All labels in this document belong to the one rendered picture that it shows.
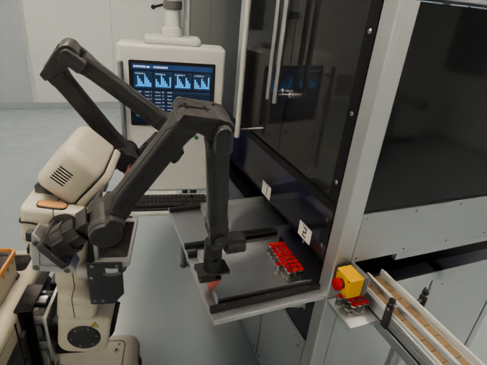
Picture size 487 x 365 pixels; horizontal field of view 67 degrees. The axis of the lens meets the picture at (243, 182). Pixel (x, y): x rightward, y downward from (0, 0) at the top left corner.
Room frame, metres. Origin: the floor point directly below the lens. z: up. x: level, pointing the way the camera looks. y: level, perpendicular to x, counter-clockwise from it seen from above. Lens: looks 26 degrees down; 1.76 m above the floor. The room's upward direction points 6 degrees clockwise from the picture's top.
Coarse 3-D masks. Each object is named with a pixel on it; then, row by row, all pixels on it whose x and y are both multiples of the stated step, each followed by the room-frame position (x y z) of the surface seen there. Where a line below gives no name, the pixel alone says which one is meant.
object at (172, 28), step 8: (168, 0) 1.82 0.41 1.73; (176, 0) 1.83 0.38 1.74; (152, 8) 1.90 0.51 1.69; (168, 8) 1.82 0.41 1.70; (176, 8) 1.82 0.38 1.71; (168, 16) 1.82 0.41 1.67; (176, 16) 1.83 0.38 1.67; (168, 24) 1.82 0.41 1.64; (176, 24) 1.83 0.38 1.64; (168, 32) 1.81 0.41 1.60; (176, 32) 1.81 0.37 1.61
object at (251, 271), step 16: (272, 240) 1.24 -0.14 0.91; (224, 256) 1.14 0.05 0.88; (240, 256) 1.14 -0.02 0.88; (256, 256) 1.15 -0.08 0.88; (240, 272) 1.05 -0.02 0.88; (256, 272) 1.06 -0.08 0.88; (272, 272) 1.07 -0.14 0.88; (224, 288) 0.96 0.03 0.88; (240, 288) 0.97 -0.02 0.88; (256, 288) 0.98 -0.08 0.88; (272, 288) 0.95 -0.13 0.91
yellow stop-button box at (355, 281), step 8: (352, 264) 0.97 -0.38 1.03; (344, 272) 0.92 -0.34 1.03; (352, 272) 0.93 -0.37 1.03; (360, 272) 0.93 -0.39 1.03; (344, 280) 0.91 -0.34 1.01; (352, 280) 0.89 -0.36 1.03; (360, 280) 0.90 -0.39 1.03; (368, 280) 0.91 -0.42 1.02; (344, 288) 0.90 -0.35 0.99; (352, 288) 0.89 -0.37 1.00; (360, 288) 0.90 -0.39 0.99; (344, 296) 0.89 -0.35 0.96; (352, 296) 0.89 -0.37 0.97
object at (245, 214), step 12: (204, 204) 1.47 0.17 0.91; (228, 204) 1.52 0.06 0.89; (240, 204) 1.55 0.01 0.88; (252, 204) 1.56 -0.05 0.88; (264, 204) 1.57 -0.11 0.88; (204, 216) 1.41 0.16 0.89; (228, 216) 1.43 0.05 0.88; (240, 216) 1.44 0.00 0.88; (252, 216) 1.45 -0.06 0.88; (264, 216) 1.46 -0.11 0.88; (276, 216) 1.47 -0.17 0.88; (240, 228) 1.34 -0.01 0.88; (252, 228) 1.35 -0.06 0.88; (264, 228) 1.31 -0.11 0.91; (276, 228) 1.34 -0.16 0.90; (288, 228) 1.36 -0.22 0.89
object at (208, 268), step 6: (204, 258) 0.91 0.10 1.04; (198, 264) 0.94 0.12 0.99; (204, 264) 0.91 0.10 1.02; (210, 264) 0.90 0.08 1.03; (216, 264) 0.90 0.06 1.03; (222, 264) 0.95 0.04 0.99; (198, 270) 0.91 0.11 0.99; (204, 270) 0.91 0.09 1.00; (210, 270) 0.90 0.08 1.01; (216, 270) 0.91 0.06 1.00; (222, 270) 0.92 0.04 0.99; (228, 270) 0.92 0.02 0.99; (198, 276) 0.89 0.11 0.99; (204, 276) 0.89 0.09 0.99; (210, 276) 0.89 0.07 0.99
